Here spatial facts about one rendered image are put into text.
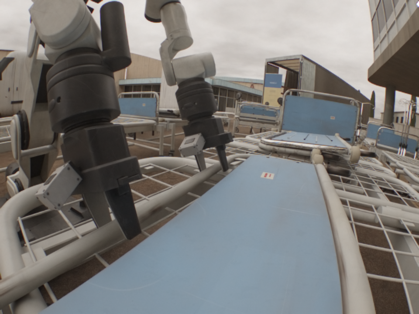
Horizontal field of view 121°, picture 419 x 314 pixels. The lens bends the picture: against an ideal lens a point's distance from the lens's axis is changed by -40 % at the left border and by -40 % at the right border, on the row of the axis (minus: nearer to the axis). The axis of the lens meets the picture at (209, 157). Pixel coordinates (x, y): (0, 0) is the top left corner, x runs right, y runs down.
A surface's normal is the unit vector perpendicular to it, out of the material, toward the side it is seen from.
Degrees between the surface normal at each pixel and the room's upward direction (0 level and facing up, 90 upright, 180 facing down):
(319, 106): 91
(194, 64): 80
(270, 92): 90
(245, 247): 1
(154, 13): 156
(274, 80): 89
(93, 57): 69
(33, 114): 120
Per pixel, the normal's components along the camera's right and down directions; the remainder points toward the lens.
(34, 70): 0.88, 0.43
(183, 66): 0.09, 0.07
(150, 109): -0.50, 0.17
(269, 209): 0.07, -0.97
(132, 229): 0.87, -0.18
